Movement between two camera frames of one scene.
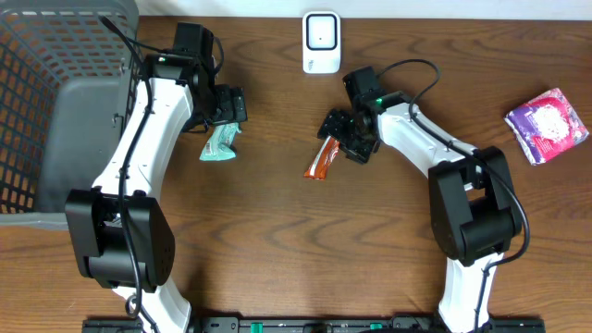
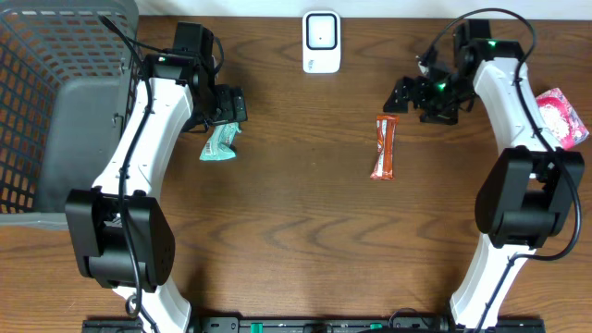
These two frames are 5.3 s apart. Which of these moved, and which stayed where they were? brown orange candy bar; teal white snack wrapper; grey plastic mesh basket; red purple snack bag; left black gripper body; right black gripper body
Moved: right black gripper body; brown orange candy bar
Stayed: grey plastic mesh basket; red purple snack bag; left black gripper body; teal white snack wrapper
